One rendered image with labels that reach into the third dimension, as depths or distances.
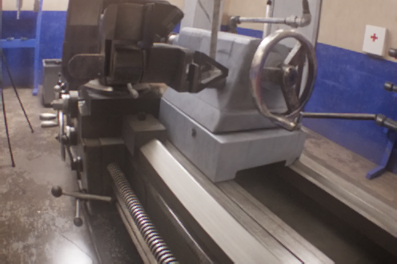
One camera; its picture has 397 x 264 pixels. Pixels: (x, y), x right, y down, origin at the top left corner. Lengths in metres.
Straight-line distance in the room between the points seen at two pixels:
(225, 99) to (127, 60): 0.30
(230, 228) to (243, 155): 0.21
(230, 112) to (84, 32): 0.38
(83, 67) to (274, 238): 0.43
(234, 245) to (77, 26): 0.43
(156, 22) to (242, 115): 0.33
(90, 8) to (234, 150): 0.42
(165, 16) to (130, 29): 0.06
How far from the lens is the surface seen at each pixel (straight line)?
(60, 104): 0.97
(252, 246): 0.47
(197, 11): 5.08
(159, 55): 0.42
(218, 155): 0.61
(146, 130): 0.76
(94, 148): 0.84
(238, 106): 0.66
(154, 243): 0.60
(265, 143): 0.68
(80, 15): 0.41
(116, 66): 0.41
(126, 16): 0.42
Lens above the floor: 1.16
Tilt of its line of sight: 18 degrees down
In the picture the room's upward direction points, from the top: 9 degrees clockwise
